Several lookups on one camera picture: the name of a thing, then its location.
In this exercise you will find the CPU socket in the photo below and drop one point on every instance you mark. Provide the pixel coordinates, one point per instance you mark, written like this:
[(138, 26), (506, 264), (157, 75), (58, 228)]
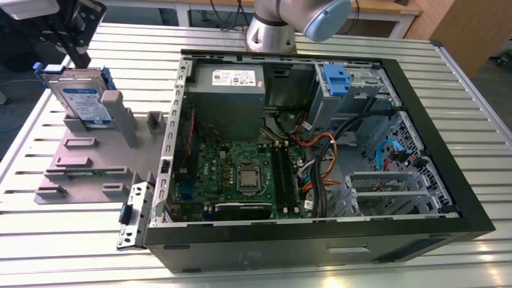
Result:
[(248, 165)]

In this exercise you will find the wooden desk with white frame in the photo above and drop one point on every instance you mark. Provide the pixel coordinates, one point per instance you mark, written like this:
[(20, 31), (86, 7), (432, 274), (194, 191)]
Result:
[(400, 12)]

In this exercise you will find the brown wooden cabinet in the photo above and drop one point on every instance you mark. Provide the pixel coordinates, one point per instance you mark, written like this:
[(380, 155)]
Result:
[(472, 36)]

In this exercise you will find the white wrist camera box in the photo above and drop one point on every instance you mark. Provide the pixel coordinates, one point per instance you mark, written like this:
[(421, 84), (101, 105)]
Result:
[(28, 9)]

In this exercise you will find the metal disk bay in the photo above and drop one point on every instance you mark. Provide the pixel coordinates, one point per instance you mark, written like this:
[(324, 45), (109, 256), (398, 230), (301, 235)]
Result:
[(384, 176)]

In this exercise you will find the hard disk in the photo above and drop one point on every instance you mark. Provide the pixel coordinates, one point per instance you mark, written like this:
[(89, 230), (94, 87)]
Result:
[(85, 102)]

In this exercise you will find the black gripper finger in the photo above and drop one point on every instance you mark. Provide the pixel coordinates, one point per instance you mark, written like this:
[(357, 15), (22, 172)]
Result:
[(77, 55)]

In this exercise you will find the green motherboard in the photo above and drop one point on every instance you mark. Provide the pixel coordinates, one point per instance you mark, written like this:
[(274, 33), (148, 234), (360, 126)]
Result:
[(212, 156)]

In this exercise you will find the grey power supply unit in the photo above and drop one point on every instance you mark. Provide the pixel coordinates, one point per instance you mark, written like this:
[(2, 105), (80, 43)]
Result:
[(224, 111)]

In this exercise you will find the metal expansion slot bracket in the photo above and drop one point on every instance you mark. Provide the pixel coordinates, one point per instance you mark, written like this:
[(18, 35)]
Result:
[(137, 204)]

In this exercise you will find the black RAM slot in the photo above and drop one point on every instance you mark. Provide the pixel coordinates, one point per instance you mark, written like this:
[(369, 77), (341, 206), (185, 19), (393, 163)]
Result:
[(280, 177), (290, 177)]

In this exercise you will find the black PC case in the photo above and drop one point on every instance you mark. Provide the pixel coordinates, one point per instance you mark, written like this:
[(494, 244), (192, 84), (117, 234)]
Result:
[(280, 249)]

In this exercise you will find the green RAM stick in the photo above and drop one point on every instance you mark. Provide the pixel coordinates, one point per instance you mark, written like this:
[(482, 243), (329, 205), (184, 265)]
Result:
[(85, 173)]

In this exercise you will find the blue plastic drive latch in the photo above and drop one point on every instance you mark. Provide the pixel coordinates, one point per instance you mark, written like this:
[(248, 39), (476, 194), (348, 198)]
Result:
[(336, 79)]

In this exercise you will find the black graphics card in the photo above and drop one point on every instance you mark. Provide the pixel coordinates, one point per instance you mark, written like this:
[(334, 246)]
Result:
[(240, 211)]

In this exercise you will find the grey parts rack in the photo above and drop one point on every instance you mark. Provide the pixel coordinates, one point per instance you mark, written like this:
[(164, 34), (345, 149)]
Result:
[(104, 156)]

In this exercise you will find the grey metal drive cage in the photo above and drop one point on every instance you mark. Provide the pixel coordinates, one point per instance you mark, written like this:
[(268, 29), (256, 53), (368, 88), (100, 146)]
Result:
[(332, 105)]

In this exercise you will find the silver CPU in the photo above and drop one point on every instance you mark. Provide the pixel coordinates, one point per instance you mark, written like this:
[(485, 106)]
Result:
[(248, 179)]

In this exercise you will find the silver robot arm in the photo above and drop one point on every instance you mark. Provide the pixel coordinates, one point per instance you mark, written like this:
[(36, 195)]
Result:
[(268, 33)]

